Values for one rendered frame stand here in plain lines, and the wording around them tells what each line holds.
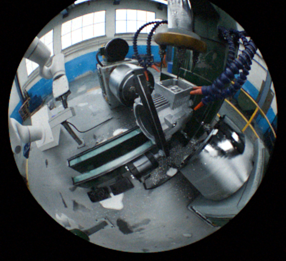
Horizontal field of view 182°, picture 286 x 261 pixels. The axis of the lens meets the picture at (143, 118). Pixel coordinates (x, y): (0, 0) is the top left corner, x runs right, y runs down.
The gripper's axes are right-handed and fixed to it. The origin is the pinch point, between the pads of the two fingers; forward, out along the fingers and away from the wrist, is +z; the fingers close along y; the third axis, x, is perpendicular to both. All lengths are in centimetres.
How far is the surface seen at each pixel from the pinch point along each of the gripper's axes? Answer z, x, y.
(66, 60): -319, 442, -92
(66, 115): 6.1, -3.5, -0.1
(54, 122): 6.0, -3.5, -9.0
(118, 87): 3.6, -4.9, 30.1
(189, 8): -15, -47, 44
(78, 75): -214, 501, -40
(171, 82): 9, -21, 48
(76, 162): 27.2, -11.0, -4.6
